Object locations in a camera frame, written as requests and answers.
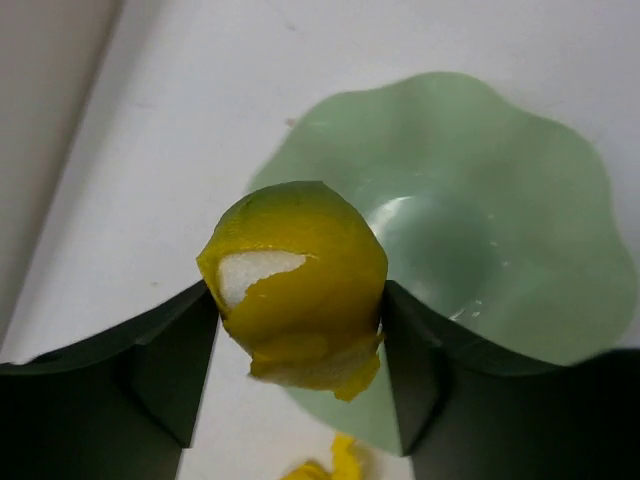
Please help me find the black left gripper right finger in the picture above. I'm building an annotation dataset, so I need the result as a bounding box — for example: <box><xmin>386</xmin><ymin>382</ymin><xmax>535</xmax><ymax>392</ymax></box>
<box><xmin>382</xmin><ymin>281</ymin><xmax>639</xmax><ymax>480</ymax></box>

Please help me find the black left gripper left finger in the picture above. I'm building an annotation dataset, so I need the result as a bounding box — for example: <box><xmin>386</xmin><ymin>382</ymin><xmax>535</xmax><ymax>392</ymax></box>
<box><xmin>1</xmin><ymin>282</ymin><xmax>218</xmax><ymax>480</ymax></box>

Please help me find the yellow fake pear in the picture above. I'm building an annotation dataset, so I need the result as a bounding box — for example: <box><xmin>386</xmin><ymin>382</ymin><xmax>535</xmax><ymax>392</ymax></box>
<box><xmin>196</xmin><ymin>181</ymin><xmax>388</xmax><ymax>402</ymax></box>

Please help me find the yellow fake banana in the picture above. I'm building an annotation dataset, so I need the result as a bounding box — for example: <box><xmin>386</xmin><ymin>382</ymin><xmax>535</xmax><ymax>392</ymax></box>
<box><xmin>279</xmin><ymin>433</ymin><xmax>374</xmax><ymax>480</ymax></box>

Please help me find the green wavy fruit bowl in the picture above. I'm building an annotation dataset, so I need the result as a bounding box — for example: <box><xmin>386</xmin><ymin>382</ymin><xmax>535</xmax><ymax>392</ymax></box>
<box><xmin>245</xmin><ymin>71</ymin><xmax>640</xmax><ymax>459</ymax></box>

